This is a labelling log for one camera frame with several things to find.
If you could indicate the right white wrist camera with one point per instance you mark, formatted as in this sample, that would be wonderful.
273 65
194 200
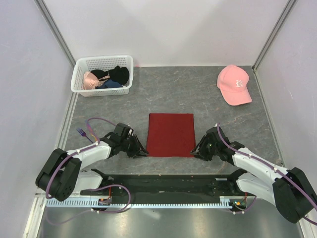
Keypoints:
217 137

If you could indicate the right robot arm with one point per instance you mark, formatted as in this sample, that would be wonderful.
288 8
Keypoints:
289 190

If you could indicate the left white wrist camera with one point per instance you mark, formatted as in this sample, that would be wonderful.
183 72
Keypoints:
123 131

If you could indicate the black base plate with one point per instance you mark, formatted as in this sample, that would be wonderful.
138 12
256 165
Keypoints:
169 188

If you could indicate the light blue cable duct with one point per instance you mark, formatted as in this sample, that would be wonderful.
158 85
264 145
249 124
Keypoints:
76 202

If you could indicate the pink baseball cap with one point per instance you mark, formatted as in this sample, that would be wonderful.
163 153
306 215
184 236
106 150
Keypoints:
232 82

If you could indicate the pink cloth in basket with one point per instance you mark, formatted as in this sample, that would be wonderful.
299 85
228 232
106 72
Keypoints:
90 81

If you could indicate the aluminium frame post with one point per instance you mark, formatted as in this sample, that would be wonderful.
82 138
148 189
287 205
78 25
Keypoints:
55 30
274 32

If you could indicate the white plastic basket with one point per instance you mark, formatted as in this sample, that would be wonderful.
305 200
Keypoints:
104 63

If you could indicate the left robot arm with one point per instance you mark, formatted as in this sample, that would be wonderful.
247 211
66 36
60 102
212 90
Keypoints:
63 172

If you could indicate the dark red cloth napkin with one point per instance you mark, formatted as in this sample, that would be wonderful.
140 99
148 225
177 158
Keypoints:
171 135

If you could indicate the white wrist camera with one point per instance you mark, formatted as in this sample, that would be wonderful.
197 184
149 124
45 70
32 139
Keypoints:
123 131
217 137

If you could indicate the left aluminium frame post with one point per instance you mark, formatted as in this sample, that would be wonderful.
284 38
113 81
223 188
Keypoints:
55 30

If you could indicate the blue cloth in basket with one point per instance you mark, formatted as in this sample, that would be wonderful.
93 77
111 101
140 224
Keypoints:
109 84

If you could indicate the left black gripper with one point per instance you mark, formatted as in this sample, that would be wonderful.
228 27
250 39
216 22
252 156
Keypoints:
138 149

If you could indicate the front aluminium rail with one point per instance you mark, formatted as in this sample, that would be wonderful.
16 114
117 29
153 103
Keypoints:
61 189

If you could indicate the black cloth in basket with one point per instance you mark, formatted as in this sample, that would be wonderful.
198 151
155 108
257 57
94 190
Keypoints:
118 74

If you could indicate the right aluminium frame post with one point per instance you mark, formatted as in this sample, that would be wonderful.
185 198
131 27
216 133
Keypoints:
274 32

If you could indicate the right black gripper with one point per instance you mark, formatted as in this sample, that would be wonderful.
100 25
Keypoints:
200 150

